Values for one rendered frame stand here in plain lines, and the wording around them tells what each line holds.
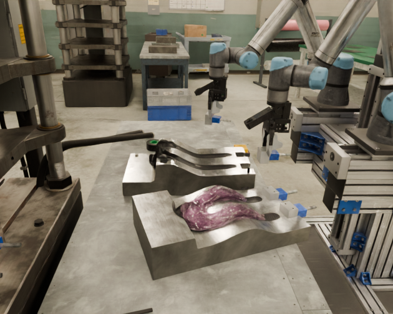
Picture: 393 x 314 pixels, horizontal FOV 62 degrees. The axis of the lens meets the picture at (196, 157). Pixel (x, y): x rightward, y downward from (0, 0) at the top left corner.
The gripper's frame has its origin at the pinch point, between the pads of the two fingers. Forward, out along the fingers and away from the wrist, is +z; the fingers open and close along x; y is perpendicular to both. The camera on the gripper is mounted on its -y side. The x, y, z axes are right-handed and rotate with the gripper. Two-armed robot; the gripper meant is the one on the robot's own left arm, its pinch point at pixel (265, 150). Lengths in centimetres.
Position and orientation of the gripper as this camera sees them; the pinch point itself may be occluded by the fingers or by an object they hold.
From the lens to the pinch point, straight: 132.3
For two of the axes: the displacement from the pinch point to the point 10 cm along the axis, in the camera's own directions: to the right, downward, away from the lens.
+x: -1.0, -4.2, 9.0
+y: 9.9, -0.2, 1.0
